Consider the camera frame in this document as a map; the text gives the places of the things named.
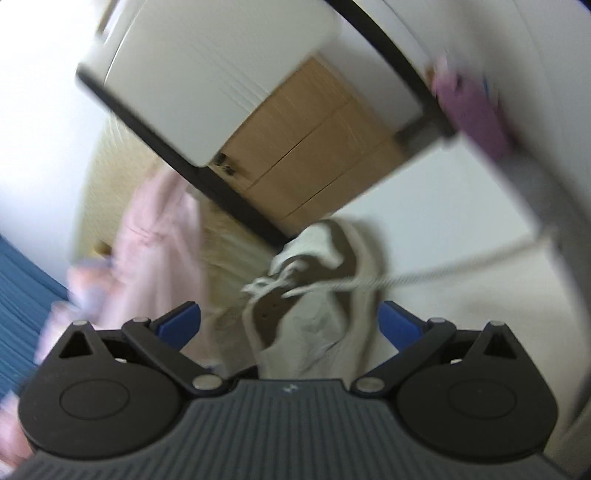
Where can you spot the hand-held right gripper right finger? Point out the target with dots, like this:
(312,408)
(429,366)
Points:
(399,323)

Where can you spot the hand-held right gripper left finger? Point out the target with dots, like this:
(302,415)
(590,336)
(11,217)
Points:
(178,323)

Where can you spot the white shoelace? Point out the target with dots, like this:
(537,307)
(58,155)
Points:
(415,277)

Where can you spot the white and brown sneaker shoe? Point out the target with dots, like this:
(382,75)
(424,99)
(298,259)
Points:
(318,332)

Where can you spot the pink blanket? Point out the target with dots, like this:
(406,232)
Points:
(157,258)

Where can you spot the pastel plush pillow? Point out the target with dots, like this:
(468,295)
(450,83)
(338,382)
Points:
(78,286)

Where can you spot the yellow plush toy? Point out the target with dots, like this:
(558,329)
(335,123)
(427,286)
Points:
(102,248)

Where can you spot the cream quilted headboard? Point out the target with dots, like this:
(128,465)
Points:
(106,184)

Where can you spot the blue curtain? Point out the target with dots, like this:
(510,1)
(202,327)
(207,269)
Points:
(23,300)

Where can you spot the black cabinet keys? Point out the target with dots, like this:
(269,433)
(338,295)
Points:
(221,161)

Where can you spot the wooden bedside drawer cabinet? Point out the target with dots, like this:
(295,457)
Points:
(300,152)

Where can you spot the pink cardboard box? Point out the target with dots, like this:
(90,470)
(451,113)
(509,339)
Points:
(471,110)

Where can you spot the white chair with black frame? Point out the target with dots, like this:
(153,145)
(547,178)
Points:
(207,69)

